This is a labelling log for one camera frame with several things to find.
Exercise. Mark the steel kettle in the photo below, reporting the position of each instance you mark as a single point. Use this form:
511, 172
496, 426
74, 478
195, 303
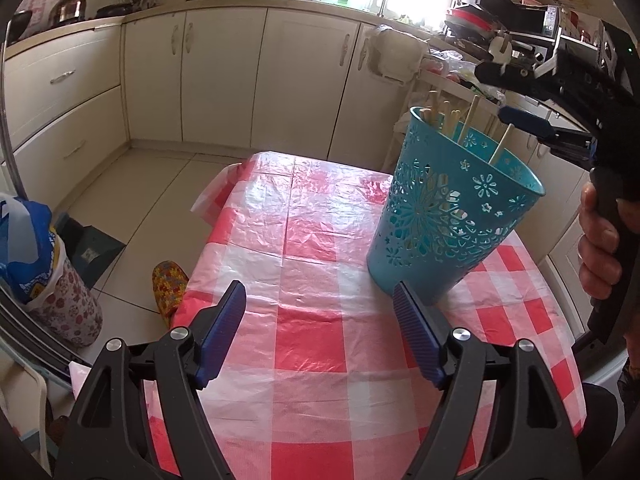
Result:
70, 7

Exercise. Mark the yellow floral slipper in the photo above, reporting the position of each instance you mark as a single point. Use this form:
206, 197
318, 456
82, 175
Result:
167, 285

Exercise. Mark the black microwave oven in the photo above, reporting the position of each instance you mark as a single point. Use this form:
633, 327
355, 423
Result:
520, 15

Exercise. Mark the long wooden chopstick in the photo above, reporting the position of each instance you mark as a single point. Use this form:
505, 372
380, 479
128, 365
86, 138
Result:
500, 146

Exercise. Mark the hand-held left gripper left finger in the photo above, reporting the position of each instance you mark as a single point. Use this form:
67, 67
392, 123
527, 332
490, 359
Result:
225, 330

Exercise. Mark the dark green dustpan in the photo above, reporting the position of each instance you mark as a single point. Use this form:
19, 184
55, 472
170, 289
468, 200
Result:
95, 250

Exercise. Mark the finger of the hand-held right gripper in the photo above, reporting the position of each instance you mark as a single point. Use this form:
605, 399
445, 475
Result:
525, 122
505, 74

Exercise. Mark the black frying pan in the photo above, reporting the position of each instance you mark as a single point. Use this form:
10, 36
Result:
115, 9

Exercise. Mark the stack of red bowls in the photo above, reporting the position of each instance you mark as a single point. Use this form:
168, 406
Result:
470, 16

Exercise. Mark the floral patterned bin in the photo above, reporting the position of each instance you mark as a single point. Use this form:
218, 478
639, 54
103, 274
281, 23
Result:
65, 305

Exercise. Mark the white shelf cart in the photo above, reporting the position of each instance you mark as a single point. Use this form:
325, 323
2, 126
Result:
415, 85

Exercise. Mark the blue perforated plastic basket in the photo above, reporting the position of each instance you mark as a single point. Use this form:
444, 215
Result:
430, 230

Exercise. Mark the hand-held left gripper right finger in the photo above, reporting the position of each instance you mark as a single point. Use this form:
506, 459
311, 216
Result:
415, 330

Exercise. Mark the blue and white plastic bag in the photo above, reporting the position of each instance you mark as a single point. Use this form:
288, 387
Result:
22, 245

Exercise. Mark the black chair seat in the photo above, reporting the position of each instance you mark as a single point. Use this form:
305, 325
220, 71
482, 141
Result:
602, 430

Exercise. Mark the white drawer cabinet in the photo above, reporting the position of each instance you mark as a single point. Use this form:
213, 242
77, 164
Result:
65, 110

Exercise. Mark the red checkered plastic tablecloth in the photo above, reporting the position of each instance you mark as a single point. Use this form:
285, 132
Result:
310, 260

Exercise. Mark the white base cabinets with doors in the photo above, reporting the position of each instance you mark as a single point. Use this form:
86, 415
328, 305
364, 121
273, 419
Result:
225, 75

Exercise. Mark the black cooking pot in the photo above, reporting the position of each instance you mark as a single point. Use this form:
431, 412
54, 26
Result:
20, 25

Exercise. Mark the bunch of wooden chopsticks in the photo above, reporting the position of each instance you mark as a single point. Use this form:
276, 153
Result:
442, 110

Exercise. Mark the person's right hand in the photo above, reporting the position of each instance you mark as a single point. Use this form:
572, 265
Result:
597, 245

